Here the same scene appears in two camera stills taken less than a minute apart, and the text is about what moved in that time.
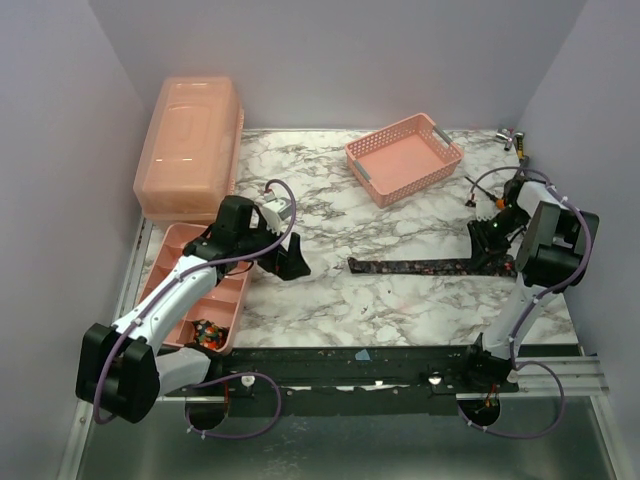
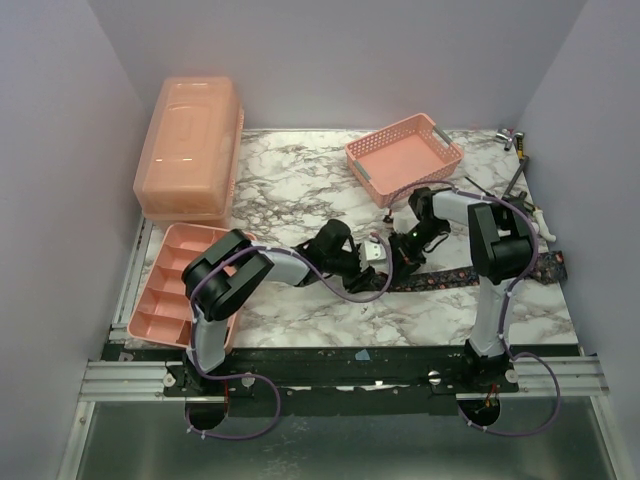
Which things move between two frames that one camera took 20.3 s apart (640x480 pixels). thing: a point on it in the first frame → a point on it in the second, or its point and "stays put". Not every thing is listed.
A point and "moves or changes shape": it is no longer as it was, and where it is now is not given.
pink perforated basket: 399,159 stays put
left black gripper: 288,264 → 365,284
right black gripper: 486,242 → 400,257
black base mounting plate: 357,380 stays put
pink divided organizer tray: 224,306 stays put
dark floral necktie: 496,265 moves or changes shape
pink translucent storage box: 190,157 stays put
